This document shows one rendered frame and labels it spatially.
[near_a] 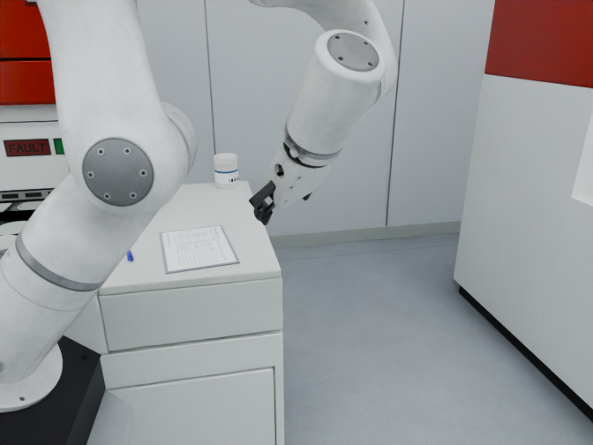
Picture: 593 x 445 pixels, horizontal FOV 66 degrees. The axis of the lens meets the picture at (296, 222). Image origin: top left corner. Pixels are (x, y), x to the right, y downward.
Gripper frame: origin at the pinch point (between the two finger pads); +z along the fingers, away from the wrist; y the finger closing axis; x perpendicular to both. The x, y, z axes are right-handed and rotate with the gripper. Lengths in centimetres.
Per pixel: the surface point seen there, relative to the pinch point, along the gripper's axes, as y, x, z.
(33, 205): -23, 63, 69
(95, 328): -31.1, 8.1, 30.4
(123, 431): -36.9, -11.7, 21.1
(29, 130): -15, 75, 52
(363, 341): 74, -33, 145
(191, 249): -7.4, 11.5, 28.7
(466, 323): 124, -62, 138
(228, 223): 7.0, 15.0, 36.3
